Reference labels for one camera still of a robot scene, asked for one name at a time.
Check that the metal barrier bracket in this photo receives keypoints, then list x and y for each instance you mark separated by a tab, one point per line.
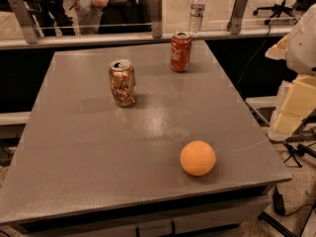
25	21
235	23
156	18

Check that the right metal barrier bracket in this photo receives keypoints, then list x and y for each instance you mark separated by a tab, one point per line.
235	23

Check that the red cola can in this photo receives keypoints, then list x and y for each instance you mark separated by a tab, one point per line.
181	44

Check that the orange ball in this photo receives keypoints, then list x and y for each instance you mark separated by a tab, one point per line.
197	158

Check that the dented orange soda can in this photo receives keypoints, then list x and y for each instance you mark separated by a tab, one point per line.
122	82

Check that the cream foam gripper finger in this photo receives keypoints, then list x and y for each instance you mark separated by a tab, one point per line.
295	101

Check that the black power adapter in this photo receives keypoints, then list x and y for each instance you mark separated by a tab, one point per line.
278	202

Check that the person in background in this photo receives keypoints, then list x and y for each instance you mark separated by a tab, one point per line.
109	17

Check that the left metal barrier bracket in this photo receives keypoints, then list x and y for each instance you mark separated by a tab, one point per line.
25	21

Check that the black tripod stand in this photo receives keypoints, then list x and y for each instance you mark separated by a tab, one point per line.
300	150

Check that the clear plastic water bottle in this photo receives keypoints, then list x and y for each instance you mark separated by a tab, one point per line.
196	15

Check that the grey table drawer front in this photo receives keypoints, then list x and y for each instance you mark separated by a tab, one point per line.
215	218

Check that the middle metal barrier bracket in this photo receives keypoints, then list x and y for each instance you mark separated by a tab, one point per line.
156	18

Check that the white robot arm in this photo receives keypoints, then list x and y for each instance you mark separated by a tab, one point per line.
298	48

